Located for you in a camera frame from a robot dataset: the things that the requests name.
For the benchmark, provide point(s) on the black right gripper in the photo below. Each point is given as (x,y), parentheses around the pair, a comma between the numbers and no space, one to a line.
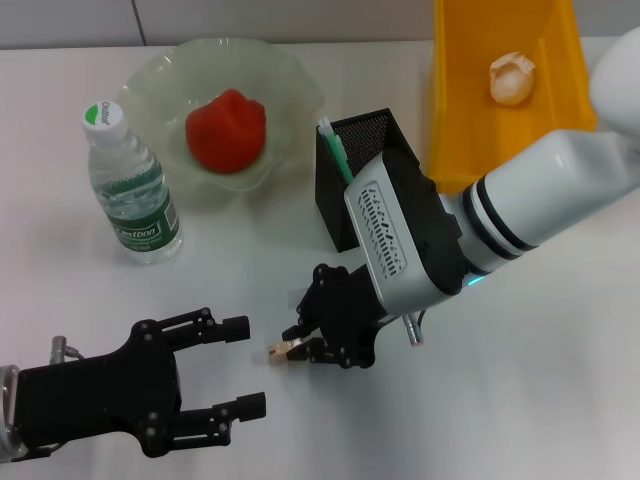
(352,315)

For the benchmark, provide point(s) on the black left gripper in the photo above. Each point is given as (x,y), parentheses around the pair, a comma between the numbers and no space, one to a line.
(100,395)

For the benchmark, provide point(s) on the beige eraser with barcode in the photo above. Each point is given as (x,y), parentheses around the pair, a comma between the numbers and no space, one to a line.
(279,352)

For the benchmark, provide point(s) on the clear green-label water bottle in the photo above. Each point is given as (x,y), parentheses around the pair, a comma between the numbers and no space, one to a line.
(135,200)

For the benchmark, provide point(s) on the green utility knife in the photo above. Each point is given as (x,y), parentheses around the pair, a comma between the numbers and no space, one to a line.
(337,150)

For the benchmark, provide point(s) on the orange-red soft toy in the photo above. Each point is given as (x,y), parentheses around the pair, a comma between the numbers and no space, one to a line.
(225,130)

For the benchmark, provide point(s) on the white paper ball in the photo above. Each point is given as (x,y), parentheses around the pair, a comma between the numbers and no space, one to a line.
(512,82)

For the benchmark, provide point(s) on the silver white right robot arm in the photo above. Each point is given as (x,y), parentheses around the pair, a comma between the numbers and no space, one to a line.
(550,190)

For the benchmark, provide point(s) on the black mesh pen holder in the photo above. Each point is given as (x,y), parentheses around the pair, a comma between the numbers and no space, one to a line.
(332,200)

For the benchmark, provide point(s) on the green wavy glass fruit plate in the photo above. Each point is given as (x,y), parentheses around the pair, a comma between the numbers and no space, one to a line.
(290,100)

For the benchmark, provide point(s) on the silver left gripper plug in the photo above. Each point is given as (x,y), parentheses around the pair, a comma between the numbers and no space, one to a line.
(62,347)

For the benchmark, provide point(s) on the yellow plastic storage bin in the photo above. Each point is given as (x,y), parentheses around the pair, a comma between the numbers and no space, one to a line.
(460,100)

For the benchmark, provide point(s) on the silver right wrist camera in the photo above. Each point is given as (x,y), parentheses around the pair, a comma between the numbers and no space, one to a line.
(395,235)

